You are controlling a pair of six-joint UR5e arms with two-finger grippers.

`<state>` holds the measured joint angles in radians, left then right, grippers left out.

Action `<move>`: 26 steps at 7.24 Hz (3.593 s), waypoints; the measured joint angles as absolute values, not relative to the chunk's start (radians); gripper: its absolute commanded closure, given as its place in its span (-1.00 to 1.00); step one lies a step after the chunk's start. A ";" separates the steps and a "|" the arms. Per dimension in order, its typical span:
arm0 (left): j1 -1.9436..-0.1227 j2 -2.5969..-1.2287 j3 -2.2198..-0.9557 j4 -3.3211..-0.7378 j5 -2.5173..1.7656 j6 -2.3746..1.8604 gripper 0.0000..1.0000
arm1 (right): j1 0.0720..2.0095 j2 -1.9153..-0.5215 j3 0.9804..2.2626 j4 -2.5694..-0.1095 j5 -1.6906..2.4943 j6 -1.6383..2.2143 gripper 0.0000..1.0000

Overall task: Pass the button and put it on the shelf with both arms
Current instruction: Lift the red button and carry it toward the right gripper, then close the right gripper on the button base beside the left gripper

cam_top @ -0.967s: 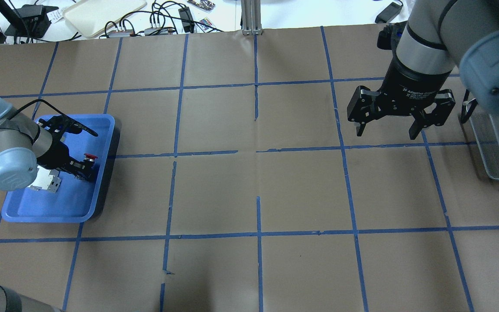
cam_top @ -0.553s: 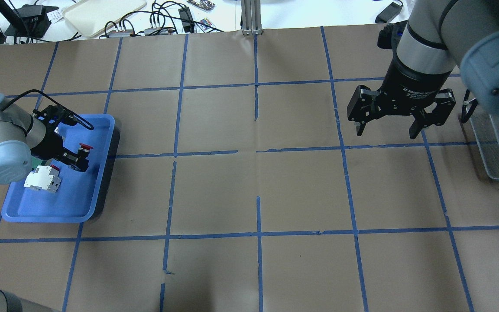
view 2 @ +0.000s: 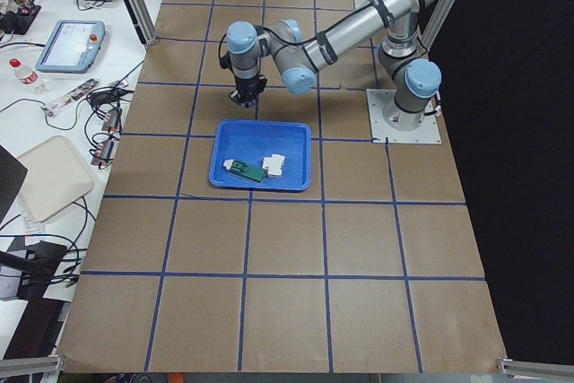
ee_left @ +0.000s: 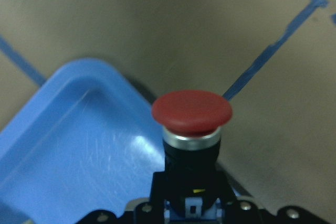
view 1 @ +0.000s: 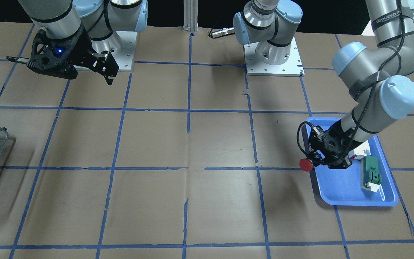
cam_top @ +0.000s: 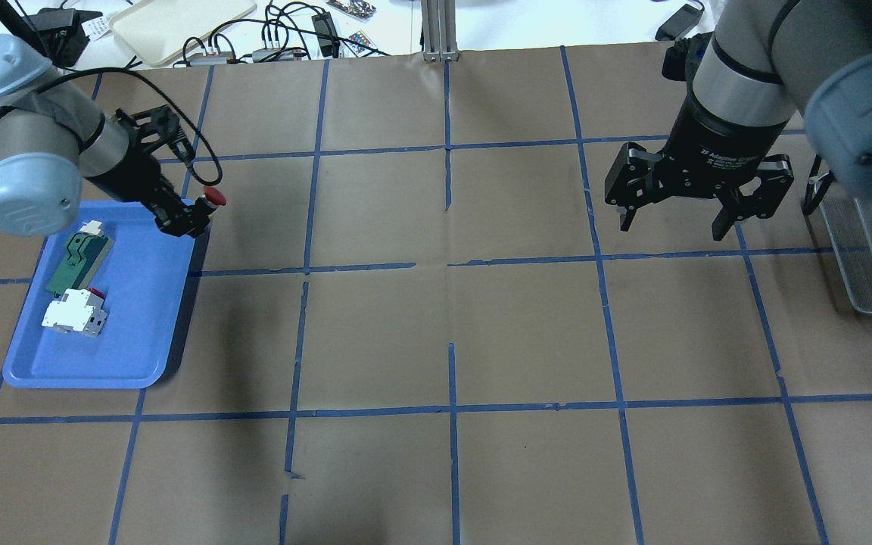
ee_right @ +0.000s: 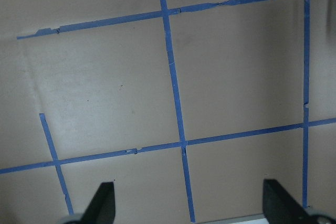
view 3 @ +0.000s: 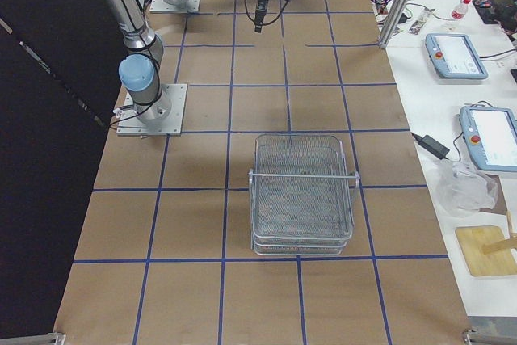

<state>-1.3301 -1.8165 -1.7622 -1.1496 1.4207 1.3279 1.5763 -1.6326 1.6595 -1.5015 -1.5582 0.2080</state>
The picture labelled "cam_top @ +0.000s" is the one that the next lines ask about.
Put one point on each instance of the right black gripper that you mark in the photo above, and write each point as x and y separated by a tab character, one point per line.
716	138

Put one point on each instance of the black power adapter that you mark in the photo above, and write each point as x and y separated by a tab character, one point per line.
62	33

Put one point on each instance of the white circuit breaker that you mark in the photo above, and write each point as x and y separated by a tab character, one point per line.
77	310

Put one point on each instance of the red emergency stop button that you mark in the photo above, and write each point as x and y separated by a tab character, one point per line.
208	202

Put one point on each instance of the aluminium profile post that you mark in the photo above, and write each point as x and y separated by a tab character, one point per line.
439	42

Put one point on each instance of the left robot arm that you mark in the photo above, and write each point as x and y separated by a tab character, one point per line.
53	137

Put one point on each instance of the blue plastic tray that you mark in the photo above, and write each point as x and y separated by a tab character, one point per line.
143	279

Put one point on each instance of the green terminal block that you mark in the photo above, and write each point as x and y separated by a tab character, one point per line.
82	255

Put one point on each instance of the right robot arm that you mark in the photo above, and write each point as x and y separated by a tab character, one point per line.
765	62

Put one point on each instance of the beige plastic tray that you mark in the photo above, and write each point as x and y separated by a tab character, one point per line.
155	31

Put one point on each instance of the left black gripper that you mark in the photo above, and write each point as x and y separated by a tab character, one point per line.
131	173

